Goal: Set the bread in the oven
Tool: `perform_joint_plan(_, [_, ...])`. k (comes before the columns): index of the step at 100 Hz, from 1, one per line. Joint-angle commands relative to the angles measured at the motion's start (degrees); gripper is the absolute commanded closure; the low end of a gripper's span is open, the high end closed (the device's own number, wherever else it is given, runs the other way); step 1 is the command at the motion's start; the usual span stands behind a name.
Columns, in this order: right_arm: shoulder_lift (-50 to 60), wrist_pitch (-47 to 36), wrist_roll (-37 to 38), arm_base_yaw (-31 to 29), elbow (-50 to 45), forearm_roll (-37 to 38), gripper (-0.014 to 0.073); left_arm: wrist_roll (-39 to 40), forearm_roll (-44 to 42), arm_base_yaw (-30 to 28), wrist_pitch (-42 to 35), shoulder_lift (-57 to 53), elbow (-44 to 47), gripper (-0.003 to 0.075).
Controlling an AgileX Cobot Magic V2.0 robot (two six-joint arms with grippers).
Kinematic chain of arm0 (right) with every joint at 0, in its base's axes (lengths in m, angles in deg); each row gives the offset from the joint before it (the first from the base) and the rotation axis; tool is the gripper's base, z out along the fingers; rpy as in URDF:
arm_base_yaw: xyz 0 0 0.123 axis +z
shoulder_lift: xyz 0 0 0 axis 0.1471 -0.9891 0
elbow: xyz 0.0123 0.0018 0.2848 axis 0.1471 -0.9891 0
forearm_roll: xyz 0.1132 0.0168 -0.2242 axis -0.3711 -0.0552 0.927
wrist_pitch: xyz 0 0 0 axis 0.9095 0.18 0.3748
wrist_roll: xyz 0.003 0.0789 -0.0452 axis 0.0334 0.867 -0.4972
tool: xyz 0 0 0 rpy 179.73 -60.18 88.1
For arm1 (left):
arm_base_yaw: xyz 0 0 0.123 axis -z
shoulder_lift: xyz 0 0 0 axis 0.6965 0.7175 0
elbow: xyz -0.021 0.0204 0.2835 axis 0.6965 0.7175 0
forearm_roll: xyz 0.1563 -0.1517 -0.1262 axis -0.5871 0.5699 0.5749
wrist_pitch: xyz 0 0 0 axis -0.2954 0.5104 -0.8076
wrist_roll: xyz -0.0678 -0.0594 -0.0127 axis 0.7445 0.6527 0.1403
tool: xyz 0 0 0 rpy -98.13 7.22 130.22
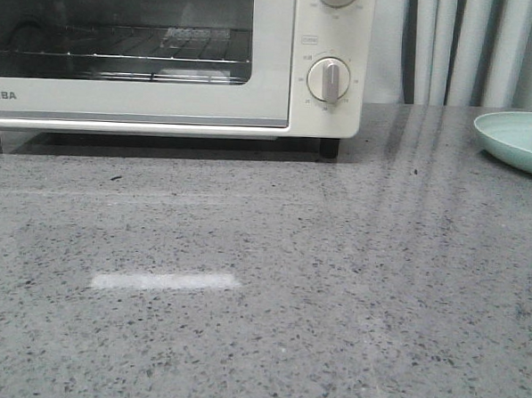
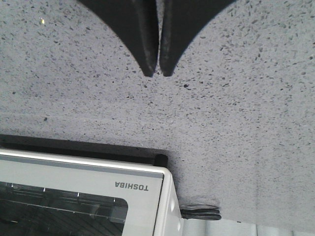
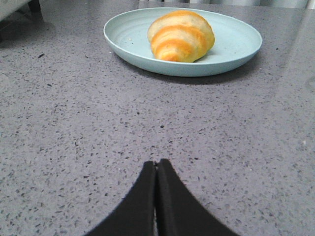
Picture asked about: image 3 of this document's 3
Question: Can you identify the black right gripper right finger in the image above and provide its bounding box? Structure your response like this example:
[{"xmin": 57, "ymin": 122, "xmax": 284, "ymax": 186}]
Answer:
[{"xmin": 157, "ymin": 159, "xmax": 236, "ymax": 236}]

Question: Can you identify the light blue plate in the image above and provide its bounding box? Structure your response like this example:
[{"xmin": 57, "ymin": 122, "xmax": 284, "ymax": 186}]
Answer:
[{"xmin": 104, "ymin": 7, "xmax": 262, "ymax": 77}]

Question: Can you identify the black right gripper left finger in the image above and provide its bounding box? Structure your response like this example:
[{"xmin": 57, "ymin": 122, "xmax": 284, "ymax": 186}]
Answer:
[{"xmin": 87, "ymin": 161, "xmax": 156, "ymax": 236}]

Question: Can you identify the striped croissant bread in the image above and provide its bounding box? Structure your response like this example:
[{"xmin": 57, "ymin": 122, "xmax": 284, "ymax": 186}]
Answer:
[{"xmin": 147, "ymin": 10, "xmax": 215, "ymax": 62}]

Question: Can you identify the white toaster oven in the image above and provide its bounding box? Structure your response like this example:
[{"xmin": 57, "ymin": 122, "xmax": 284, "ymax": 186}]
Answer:
[{"xmin": 0, "ymin": 0, "xmax": 54, "ymax": 44}]

